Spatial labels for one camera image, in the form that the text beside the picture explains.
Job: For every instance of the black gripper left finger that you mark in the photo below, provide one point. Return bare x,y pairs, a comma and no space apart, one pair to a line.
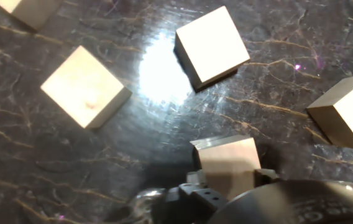
195,199

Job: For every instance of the light wooden cube block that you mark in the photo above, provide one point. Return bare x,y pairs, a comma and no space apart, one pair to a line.
226,161
83,87
347,115
210,46
30,11

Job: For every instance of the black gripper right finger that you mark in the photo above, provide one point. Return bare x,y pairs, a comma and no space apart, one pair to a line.
265,176

